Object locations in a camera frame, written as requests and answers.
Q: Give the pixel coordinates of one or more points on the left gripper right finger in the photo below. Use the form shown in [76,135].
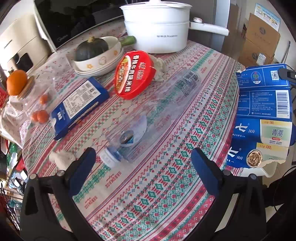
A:
[237,212]

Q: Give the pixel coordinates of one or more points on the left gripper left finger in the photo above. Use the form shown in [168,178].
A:
[38,220]

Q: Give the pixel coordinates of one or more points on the small white tissue wad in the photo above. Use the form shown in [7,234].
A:
[62,159]

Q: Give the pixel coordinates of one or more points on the torn blue carton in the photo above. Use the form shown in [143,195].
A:
[263,129]

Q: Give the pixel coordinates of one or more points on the clear plastic bottle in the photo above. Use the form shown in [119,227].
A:
[132,136]

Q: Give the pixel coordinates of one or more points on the blue rectangular box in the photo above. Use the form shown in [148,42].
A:
[74,108]

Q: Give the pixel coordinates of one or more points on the cream paper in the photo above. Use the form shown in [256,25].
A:
[160,67]

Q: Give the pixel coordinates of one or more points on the white plastic trash bin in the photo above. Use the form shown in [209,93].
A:
[268,170]

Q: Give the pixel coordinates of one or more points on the orange fruit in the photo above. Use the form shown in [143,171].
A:
[16,82]

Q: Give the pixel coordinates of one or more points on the patterned tablecloth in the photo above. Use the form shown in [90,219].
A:
[142,185]

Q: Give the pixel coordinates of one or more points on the lower cardboard box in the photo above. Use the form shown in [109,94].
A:
[251,55]

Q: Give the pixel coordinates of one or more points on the cardboard box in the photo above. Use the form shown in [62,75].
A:
[264,36]
[251,55]

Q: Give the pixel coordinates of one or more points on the cream air fryer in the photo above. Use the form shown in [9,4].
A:
[22,46]

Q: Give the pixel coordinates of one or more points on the dark green squash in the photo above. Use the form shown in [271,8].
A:
[90,48]

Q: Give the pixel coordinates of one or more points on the upper cardboard box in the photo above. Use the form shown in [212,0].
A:
[264,36]

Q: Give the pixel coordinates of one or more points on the black microwave oven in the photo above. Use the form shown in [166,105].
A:
[63,20]

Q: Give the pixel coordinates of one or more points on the white electric cooking pot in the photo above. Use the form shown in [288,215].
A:
[161,27]

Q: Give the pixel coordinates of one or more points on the white bowl with green handle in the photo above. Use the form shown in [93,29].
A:
[101,61]

